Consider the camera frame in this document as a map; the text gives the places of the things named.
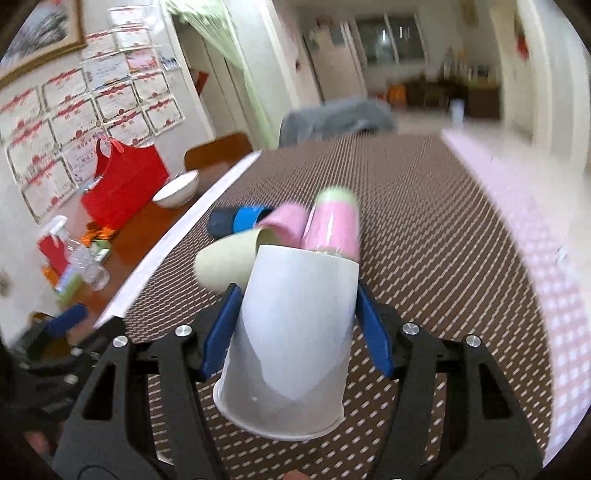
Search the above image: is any white paper cup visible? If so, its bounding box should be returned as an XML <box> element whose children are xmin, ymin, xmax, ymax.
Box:
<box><xmin>213</xmin><ymin>245</ymin><xmax>360</xmax><ymax>441</ymax></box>

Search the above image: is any cream plastic cup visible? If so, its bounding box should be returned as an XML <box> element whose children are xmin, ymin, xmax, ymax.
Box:
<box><xmin>193</xmin><ymin>228</ymin><xmax>280</xmax><ymax>293</ymax></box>

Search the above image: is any dark blue banded cup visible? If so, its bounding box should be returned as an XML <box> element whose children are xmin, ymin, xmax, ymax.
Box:
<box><xmin>206</xmin><ymin>205</ymin><xmax>274</xmax><ymax>239</ymax></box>

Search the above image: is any pink plastic cup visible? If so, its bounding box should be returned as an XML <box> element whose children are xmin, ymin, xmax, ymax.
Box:
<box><xmin>256</xmin><ymin>202</ymin><xmax>310</xmax><ymax>248</ymax></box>

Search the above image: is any left hand holding gripper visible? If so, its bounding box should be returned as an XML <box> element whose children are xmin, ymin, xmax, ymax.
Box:
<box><xmin>23</xmin><ymin>431</ymin><xmax>57</xmax><ymax>463</ymax></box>

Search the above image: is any green tissue box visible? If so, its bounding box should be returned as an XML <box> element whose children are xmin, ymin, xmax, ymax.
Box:
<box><xmin>55</xmin><ymin>239</ymin><xmax>110</xmax><ymax>303</ymax></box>

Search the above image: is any clear spray bottle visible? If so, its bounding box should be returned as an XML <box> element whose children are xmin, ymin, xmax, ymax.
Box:
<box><xmin>38</xmin><ymin>215</ymin><xmax>110</xmax><ymax>291</ymax></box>

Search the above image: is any red small box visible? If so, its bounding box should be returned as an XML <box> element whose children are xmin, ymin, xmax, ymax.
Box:
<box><xmin>37</xmin><ymin>234</ymin><xmax>69</xmax><ymax>277</ymax></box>

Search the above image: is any red tote bag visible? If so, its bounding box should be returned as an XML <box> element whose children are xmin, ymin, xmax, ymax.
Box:
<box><xmin>81</xmin><ymin>137</ymin><xmax>169</xmax><ymax>230</ymax></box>

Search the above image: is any white ceramic bowl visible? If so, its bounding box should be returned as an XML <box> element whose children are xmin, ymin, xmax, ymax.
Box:
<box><xmin>152</xmin><ymin>170</ymin><xmax>199</xmax><ymax>209</ymax></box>

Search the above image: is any brown polka dot cloth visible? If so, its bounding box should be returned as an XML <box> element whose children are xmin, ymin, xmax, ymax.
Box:
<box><xmin>124</xmin><ymin>132</ymin><xmax>555</xmax><ymax>480</ymax></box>

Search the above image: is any pink checkered tablecloth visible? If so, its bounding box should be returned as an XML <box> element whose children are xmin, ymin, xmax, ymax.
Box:
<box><xmin>441</xmin><ymin>129</ymin><xmax>590</xmax><ymax>464</ymax></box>

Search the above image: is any wooden chair back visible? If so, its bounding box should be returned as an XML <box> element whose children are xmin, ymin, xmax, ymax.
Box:
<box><xmin>184</xmin><ymin>132</ymin><xmax>253</xmax><ymax>171</ymax></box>

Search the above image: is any pink green clear tumbler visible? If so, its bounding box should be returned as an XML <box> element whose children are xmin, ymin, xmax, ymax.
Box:
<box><xmin>301</xmin><ymin>186</ymin><xmax>361</xmax><ymax>262</ymax></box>

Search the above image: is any framed blossom painting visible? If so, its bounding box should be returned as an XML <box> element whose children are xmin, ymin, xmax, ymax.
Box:
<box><xmin>1</xmin><ymin>1</ymin><xmax>86</xmax><ymax>88</ymax></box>

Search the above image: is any white waste bin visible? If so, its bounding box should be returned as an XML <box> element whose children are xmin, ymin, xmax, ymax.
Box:
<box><xmin>450</xmin><ymin>99</ymin><xmax>466</xmax><ymax>126</ymax></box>

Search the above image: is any dark wooden desk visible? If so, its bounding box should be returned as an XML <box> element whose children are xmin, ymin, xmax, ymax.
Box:
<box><xmin>403</xmin><ymin>78</ymin><xmax>501</xmax><ymax>120</ymax></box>

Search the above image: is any green door curtain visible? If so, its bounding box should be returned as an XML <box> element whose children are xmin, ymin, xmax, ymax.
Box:
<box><xmin>165</xmin><ymin>1</ymin><xmax>277</xmax><ymax>149</ymax></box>

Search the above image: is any beige refrigerator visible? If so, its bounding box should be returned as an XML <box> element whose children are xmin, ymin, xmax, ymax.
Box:
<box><xmin>304</xmin><ymin>23</ymin><xmax>368</xmax><ymax>102</ymax></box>

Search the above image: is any window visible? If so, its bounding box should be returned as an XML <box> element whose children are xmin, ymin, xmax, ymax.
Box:
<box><xmin>355</xmin><ymin>13</ymin><xmax>427</xmax><ymax>67</ymax></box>

